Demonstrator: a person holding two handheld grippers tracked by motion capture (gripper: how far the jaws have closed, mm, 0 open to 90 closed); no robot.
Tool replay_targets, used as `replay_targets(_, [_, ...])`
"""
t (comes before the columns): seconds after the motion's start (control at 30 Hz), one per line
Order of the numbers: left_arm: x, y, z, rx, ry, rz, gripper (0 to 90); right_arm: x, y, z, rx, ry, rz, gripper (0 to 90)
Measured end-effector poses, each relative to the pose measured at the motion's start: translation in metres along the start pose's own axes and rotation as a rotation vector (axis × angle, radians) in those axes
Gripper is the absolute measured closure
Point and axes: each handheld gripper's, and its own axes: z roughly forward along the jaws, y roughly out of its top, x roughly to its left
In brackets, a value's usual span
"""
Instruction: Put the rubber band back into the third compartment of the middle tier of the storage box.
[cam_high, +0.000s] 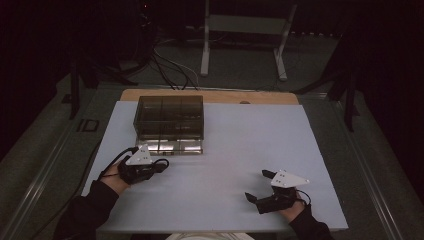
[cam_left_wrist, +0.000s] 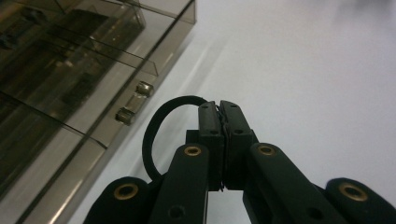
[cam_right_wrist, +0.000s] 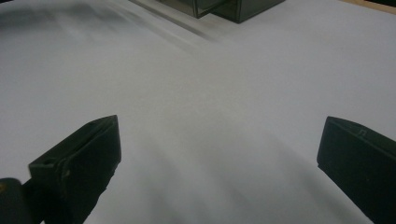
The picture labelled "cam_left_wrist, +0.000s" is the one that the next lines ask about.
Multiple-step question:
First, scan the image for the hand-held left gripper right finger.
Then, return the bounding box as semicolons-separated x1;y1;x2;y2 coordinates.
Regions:
219;100;260;191

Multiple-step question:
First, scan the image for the smoky transparent drawer box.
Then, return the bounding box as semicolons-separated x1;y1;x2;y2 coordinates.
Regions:
0;0;197;224

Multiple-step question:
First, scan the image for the white foam board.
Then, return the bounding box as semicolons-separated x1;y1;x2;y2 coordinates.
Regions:
66;0;396;224

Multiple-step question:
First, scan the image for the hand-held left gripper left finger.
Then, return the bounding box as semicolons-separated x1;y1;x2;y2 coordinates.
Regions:
185;100;226;191

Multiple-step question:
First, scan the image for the black hair tie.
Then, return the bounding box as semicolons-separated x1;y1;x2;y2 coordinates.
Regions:
142;95;209;183

